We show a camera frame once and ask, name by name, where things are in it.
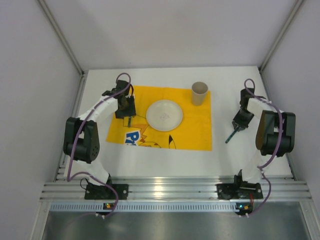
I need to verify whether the spoon with teal handle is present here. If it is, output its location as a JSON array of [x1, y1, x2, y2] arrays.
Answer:
[[225, 128, 239, 144]]

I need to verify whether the cream round plate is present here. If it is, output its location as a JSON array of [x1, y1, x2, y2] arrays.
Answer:
[[146, 99, 183, 132]]

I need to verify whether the yellow cartoon print cloth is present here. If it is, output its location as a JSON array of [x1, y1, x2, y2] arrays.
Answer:
[[106, 86, 212, 151]]

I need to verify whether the beige paper cup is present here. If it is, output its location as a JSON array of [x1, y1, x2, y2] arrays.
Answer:
[[191, 81, 208, 106]]

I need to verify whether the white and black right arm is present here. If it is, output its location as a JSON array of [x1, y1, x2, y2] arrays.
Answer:
[[232, 88, 296, 184]]

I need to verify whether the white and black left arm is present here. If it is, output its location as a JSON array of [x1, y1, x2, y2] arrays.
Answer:
[[63, 78, 136, 187]]

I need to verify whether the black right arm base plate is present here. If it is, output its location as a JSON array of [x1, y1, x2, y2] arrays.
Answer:
[[216, 183, 263, 200]]

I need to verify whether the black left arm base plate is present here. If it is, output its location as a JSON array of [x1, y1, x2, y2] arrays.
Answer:
[[84, 183, 129, 200]]

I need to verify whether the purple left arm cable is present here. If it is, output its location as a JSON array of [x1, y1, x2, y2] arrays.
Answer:
[[66, 72, 132, 218]]

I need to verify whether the perforated grey cable duct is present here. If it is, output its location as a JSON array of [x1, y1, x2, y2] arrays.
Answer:
[[50, 201, 253, 213]]

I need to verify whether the right aluminium corner post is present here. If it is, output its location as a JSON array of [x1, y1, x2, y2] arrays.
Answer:
[[258, 0, 306, 74]]

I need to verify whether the aluminium corner post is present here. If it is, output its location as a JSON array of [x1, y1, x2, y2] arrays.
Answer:
[[36, 0, 84, 76], [258, 0, 306, 74]]

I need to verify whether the left aluminium corner post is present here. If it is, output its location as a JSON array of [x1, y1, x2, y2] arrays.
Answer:
[[36, 0, 84, 76]]

